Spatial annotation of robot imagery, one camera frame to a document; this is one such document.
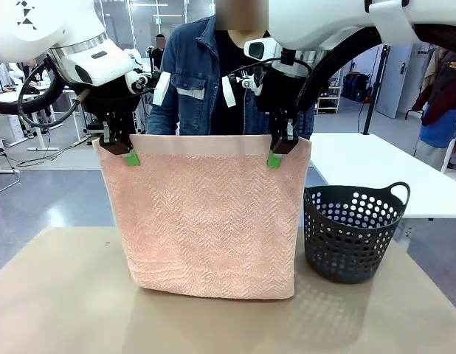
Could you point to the person in denim jacket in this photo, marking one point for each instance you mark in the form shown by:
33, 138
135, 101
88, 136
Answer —
198, 92

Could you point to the white side table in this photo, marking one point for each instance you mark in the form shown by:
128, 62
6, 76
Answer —
379, 166

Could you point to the wooden shoe rack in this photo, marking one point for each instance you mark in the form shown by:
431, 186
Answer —
329, 101

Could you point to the denim-sleeved right forearm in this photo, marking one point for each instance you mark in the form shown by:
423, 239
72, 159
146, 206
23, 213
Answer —
159, 118

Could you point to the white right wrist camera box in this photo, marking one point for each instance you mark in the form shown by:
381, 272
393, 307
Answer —
229, 92

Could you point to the seated person in cap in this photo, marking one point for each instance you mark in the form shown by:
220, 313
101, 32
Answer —
38, 85

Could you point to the clothes rack with coats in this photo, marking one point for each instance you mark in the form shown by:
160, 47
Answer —
443, 96

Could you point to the long white desk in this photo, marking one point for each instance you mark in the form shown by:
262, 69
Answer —
6, 97

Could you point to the dark perforated plastic basket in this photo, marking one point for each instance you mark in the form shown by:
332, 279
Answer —
346, 243

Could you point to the denim-sleeved left forearm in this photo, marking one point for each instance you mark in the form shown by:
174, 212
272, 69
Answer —
305, 125

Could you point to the person in black shirt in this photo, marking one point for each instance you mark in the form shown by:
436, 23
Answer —
160, 51

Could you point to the black suitcase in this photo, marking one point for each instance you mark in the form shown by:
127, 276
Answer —
355, 86

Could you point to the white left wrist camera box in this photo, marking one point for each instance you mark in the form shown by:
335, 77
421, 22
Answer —
161, 88

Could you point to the black tripod stand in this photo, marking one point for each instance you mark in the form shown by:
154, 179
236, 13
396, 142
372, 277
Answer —
375, 88

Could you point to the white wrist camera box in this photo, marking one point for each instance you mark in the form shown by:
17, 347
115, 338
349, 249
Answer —
229, 92
161, 88

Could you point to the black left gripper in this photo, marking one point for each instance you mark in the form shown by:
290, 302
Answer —
106, 96

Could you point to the grey open door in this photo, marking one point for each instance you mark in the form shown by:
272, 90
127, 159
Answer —
396, 81

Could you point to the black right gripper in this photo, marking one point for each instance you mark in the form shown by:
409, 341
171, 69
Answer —
279, 92

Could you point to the black office chair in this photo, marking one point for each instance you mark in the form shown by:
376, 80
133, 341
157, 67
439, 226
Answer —
3, 162

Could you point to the pink herringbone towel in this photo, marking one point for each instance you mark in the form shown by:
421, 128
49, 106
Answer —
206, 221

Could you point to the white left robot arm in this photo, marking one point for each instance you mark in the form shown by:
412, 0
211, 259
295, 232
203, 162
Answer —
47, 29

